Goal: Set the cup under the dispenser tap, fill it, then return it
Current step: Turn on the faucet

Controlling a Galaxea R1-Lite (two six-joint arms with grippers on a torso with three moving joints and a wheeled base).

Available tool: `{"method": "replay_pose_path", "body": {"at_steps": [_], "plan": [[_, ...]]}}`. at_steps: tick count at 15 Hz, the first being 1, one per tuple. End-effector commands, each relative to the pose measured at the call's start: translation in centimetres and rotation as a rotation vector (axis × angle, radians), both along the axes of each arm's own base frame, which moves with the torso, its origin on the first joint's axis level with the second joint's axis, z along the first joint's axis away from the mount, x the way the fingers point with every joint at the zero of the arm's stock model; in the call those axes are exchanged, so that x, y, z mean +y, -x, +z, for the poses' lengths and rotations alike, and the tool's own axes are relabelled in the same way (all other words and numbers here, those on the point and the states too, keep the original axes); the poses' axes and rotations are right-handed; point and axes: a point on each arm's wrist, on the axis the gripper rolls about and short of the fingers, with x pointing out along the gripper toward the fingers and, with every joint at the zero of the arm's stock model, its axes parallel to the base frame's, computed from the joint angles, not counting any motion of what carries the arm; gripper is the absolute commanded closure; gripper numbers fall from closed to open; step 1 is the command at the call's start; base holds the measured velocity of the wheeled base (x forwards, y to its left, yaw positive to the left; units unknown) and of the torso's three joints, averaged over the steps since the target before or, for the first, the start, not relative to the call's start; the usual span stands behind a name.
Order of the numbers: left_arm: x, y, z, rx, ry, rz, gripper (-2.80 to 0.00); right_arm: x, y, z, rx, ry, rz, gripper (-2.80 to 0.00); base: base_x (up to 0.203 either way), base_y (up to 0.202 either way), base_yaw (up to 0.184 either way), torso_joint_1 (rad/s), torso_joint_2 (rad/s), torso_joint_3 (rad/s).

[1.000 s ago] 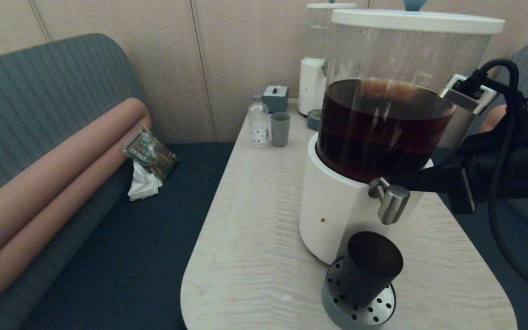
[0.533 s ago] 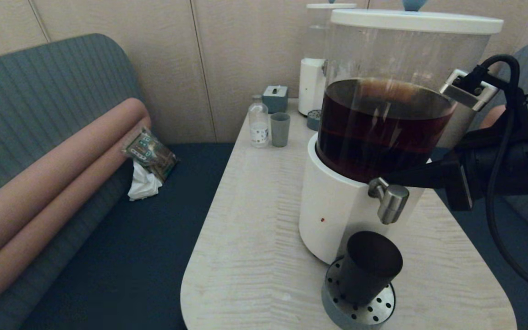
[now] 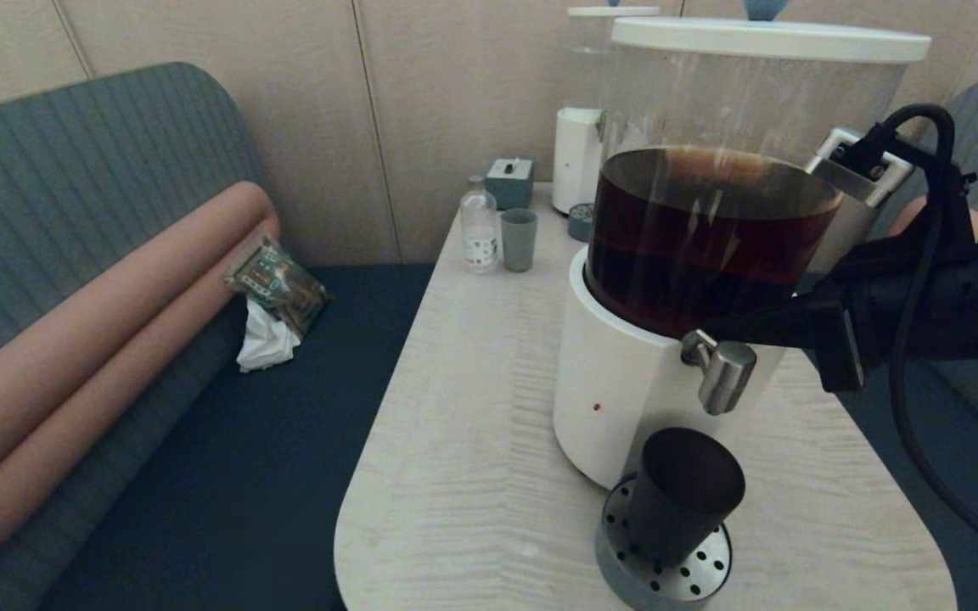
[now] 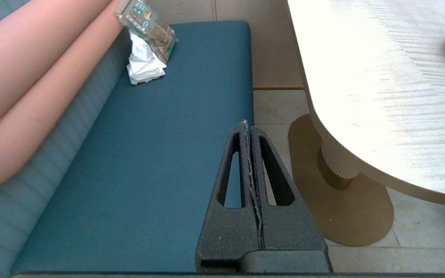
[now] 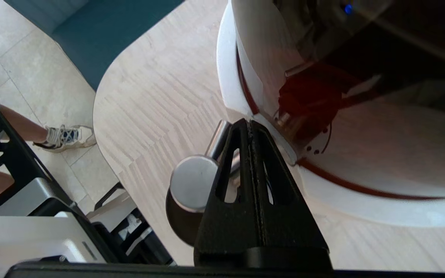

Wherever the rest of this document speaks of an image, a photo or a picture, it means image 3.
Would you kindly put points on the grey-green cup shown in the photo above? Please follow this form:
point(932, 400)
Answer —
point(519, 241)

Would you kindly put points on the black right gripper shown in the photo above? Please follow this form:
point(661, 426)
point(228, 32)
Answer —
point(867, 322)

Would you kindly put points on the green snack package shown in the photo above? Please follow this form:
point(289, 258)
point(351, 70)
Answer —
point(278, 284)

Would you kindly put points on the round grey perforated drip tray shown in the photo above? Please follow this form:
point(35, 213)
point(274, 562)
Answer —
point(619, 585)

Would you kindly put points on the black plastic cup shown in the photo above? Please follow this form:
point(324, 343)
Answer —
point(682, 501)

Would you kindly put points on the far empty drink dispenser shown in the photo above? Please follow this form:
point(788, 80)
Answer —
point(578, 161)

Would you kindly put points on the small grey drip tray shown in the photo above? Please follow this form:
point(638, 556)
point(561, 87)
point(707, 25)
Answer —
point(579, 224)

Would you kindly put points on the small grey box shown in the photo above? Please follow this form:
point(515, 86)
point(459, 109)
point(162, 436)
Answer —
point(509, 184)

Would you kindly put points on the crumpled white tissue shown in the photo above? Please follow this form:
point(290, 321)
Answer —
point(266, 344)

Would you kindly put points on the large tea drink dispenser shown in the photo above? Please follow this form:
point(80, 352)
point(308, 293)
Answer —
point(625, 382)

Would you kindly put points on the metal dispenser tap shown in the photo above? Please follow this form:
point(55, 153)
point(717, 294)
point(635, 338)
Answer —
point(727, 378)

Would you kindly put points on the teal bench sofa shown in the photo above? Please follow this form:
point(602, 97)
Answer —
point(973, 424)
point(73, 170)

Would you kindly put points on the clear plastic bottle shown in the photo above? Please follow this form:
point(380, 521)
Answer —
point(480, 228)

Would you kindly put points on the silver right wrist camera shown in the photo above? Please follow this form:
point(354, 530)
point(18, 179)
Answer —
point(862, 178)

